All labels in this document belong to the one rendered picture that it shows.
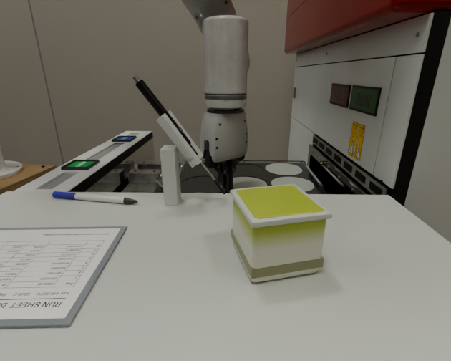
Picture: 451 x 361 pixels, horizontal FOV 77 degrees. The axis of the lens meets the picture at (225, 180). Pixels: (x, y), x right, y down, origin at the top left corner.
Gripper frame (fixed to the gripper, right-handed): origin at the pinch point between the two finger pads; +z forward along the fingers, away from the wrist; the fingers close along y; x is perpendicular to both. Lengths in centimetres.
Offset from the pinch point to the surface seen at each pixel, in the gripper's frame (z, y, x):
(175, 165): -10.2, 19.2, 11.0
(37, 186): -3.5, 32.9, -12.9
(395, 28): -28.7, -13.7, 24.3
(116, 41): -47, -65, -208
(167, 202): -4.5, 20.2, 10.0
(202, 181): 2.6, 0.2, -8.4
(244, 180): 2.5, -8.1, -2.0
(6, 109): 8, 13, -288
